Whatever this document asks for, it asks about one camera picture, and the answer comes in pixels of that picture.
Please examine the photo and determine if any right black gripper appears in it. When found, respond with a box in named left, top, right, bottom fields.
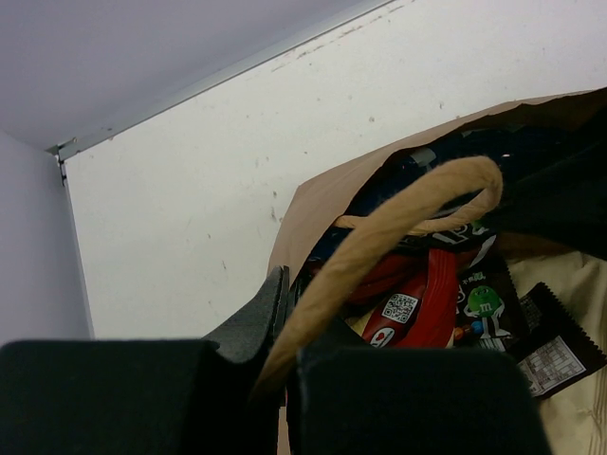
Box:
left=492, top=88, right=606, bottom=260

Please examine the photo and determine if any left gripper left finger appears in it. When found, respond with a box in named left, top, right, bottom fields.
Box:
left=1, top=267, right=289, bottom=454

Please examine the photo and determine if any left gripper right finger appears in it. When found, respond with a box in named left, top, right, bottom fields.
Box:
left=286, top=320, right=551, bottom=454

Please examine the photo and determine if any brown paper bag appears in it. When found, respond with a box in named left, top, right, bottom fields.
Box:
left=253, top=89, right=606, bottom=454

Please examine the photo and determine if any blue snack bag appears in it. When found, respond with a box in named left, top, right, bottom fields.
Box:
left=303, top=122, right=570, bottom=266

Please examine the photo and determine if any red snack packet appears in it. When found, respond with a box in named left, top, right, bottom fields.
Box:
left=303, top=246, right=494, bottom=350

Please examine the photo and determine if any cream snack packet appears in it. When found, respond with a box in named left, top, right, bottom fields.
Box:
left=507, top=252, right=606, bottom=454

